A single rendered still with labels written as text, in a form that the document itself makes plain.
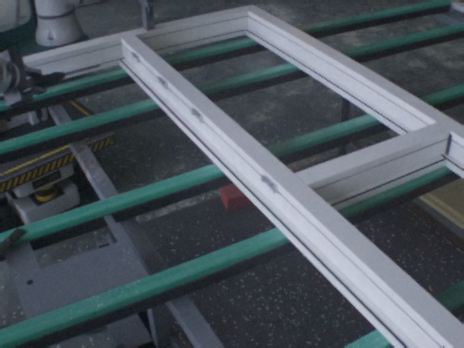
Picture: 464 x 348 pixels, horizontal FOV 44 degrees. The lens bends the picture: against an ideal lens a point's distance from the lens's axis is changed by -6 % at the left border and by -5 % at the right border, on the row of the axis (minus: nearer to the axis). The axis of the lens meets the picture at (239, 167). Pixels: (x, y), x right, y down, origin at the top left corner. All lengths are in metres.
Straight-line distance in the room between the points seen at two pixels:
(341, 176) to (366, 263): 0.24
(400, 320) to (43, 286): 0.58
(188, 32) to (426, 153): 0.86
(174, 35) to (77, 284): 0.97
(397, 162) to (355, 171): 0.11
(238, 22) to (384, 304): 1.18
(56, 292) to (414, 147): 0.74
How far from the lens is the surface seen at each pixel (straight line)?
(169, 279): 0.99
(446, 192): 1.63
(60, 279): 1.05
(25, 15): 1.41
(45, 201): 2.48
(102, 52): 1.73
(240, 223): 1.52
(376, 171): 1.18
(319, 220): 0.99
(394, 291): 0.89
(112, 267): 1.05
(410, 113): 1.38
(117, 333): 1.33
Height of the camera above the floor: 1.56
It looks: 34 degrees down
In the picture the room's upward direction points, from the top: 1 degrees counter-clockwise
